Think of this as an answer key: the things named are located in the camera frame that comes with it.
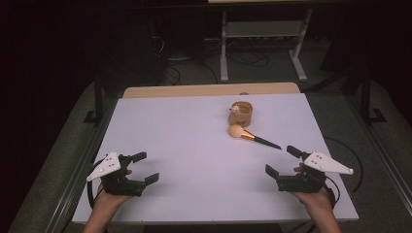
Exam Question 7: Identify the white metal stand with shelf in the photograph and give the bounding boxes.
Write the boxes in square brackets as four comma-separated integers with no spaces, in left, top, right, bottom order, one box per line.
[219,9,314,83]

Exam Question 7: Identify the person's left hand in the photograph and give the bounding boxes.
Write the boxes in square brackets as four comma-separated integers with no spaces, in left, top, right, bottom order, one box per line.
[93,168,134,210]

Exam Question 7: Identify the person's right hand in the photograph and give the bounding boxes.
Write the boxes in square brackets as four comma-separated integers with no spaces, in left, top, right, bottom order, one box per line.
[290,162,335,212]

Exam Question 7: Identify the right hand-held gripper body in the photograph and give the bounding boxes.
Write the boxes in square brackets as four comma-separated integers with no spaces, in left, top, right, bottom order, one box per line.
[276,150,355,194]

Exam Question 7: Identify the black metal floor stand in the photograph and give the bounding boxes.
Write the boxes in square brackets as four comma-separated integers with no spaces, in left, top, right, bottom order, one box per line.
[360,67,389,126]
[83,72,105,126]

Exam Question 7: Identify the tan bag-shaped holder with figurine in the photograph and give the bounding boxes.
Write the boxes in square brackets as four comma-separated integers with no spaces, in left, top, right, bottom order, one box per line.
[227,100,254,128]

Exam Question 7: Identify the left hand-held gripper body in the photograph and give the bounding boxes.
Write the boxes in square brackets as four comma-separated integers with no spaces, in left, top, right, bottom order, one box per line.
[86,151,147,197]

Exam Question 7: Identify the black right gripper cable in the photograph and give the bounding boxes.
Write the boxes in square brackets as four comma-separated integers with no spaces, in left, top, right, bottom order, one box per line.
[323,136,364,209]

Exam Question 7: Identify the white table cover sheet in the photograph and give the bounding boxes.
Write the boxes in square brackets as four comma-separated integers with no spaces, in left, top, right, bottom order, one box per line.
[71,92,360,225]

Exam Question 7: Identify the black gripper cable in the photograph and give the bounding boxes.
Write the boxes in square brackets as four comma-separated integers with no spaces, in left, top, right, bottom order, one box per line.
[86,159,105,210]
[323,136,364,209]

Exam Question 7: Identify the black gold makeup brush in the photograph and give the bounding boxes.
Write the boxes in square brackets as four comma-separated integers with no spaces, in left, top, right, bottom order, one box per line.
[227,124,283,150]

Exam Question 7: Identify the wooden table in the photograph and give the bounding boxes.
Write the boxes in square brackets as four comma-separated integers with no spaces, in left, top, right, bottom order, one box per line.
[122,82,301,99]

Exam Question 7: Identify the metal frame rail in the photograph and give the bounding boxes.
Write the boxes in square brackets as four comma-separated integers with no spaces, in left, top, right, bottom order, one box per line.
[345,95,412,207]
[43,96,120,233]

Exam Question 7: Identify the black floor cables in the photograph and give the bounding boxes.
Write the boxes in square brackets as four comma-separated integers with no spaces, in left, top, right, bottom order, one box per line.
[161,35,271,85]

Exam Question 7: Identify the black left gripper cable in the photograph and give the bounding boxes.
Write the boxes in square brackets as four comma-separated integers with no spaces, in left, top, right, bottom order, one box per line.
[86,159,105,210]

